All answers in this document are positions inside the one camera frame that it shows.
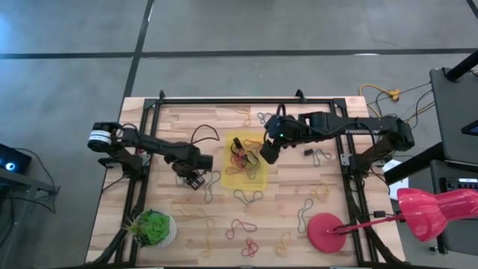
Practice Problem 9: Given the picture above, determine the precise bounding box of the black pole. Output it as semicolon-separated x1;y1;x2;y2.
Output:
444;50;478;81

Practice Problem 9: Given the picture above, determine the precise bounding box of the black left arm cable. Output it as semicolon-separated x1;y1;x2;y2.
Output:
190;124;220;146

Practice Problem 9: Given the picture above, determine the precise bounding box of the yellow translucent plastic bin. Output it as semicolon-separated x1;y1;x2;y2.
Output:
221;129;270;191

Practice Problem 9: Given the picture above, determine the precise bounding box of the succulent in white patterned pot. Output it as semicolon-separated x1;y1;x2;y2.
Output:
122;208;179;250

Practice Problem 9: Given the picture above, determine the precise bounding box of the black computer tower blue light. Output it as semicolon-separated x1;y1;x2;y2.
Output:
0;143;33;175

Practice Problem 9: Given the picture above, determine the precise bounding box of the black equipment case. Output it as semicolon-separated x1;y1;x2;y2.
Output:
429;159;478;256

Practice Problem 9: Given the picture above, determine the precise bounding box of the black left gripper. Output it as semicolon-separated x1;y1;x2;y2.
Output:
172;161;207;191

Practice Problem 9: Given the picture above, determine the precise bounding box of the black metal table frame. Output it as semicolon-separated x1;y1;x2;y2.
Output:
89;88;406;269

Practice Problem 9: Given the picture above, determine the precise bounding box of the red rubber band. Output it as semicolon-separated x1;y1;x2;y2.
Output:
225;152;252;176
226;218;258;240
240;238;259;258

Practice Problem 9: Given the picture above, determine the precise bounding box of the white paper sheet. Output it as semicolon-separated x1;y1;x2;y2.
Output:
382;158;410;201

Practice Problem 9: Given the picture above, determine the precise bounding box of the gray equipment cart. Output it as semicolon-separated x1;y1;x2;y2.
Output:
429;67;478;165

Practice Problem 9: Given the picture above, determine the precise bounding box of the yellow extension cord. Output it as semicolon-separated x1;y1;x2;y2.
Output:
358;84;403;119

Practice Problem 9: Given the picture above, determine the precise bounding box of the red desk lamp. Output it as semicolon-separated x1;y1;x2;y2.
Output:
306;188;478;254

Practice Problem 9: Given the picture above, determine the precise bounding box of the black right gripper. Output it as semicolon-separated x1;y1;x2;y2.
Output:
260;114;302;164

